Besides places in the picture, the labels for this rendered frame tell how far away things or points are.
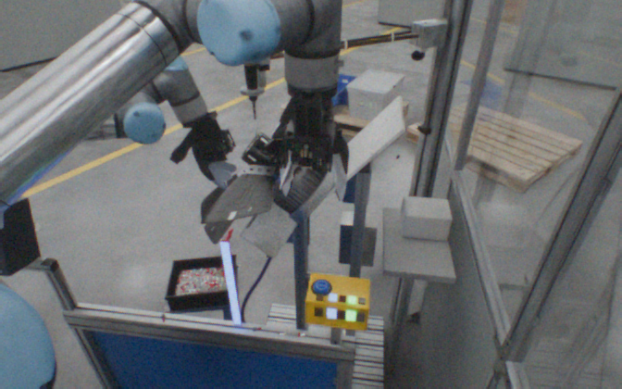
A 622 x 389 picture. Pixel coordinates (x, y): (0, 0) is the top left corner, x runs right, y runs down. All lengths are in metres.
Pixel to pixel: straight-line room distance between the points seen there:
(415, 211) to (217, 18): 1.20
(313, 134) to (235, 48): 0.19
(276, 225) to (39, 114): 0.99
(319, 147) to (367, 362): 1.67
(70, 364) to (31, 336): 2.17
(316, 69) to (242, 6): 0.15
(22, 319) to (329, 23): 0.42
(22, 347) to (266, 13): 0.34
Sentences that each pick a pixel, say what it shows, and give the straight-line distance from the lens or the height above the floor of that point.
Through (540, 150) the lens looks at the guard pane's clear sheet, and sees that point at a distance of 1.04.
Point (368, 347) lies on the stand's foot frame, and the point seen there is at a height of 0.08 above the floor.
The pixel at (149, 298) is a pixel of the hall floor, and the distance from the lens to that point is 2.63.
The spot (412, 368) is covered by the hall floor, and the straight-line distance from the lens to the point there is 2.25.
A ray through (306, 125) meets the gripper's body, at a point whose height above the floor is 1.64.
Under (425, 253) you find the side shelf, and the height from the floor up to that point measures 0.86.
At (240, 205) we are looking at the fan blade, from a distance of 1.15.
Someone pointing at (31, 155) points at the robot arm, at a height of 1.68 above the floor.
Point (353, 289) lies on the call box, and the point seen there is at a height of 1.07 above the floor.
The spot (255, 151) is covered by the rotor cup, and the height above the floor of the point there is 1.23.
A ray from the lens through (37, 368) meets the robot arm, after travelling 0.37.
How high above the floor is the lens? 1.88
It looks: 34 degrees down
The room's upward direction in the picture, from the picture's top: straight up
